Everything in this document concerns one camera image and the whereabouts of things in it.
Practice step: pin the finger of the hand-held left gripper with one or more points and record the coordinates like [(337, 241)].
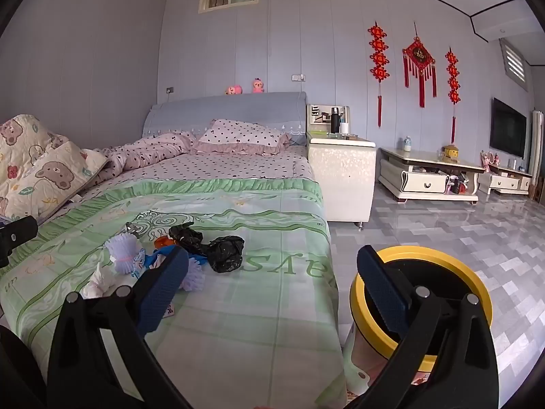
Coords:
[(17, 234)]

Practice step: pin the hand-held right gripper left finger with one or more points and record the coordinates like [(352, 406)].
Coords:
[(164, 289)]

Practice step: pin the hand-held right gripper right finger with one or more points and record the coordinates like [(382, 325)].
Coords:
[(383, 289)]

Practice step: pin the blue rubber glove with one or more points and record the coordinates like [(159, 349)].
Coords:
[(157, 257)]

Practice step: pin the blue and white wrapper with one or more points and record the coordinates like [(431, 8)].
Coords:
[(138, 264)]

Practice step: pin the orange plastic toy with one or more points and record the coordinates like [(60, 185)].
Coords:
[(164, 243)]

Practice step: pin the yellow rimmed trash bin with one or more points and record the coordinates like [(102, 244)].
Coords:
[(425, 255)]

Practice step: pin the black plastic bag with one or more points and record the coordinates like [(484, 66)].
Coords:
[(225, 253), (185, 236)]

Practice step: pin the white sock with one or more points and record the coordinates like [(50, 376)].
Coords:
[(98, 283)]

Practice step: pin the grey foil wrapper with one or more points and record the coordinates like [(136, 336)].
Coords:
[(131, 228)]

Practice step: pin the cream bear print quilt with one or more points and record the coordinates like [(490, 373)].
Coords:
[(51, 166)]

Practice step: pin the white coffee table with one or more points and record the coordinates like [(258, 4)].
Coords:
[(421, 181)]

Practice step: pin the white nightstand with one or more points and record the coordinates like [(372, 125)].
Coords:
[(340, 179)]

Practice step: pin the pile of dark small items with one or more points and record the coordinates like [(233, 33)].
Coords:
[(457, 183)]

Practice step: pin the pink dotted quilt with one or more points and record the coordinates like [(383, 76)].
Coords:
[(144, 149)]

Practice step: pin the pink dotted bed sheet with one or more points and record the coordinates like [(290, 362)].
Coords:
[(238, 166)]

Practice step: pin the small clear bottle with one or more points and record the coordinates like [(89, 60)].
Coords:
[(407, 145)]

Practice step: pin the yellow toy figure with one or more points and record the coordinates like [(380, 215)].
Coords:
[(452, 153)]

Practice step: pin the white television stand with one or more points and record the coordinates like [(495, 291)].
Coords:
[(504, 182)]

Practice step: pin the white paper roll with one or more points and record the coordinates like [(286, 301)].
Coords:
[(344, 128)]

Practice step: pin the pink figurine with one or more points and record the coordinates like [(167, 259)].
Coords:
[(487, 158)]

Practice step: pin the pink dotted frilled pillow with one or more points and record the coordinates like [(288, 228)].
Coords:
[(242, 136)]

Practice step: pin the black thermos bottle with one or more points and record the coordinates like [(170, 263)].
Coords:
[(335, 121)]

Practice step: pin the bed with grey headboard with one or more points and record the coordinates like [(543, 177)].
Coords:
[(225, 110)]

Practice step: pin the pink plush toy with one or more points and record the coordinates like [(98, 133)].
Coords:
[(258, 86), (234, 90)]

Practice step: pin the long red knot hanging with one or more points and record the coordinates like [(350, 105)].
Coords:
[(379, 57), (453, 81)]

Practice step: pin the red diamond knot hanging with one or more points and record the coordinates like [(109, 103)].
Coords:
[(419, 55)]

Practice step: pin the louvred window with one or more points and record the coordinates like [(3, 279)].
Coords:
[(514, 64)]

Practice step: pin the black wall television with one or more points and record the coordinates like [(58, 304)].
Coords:
[(509, 130)]

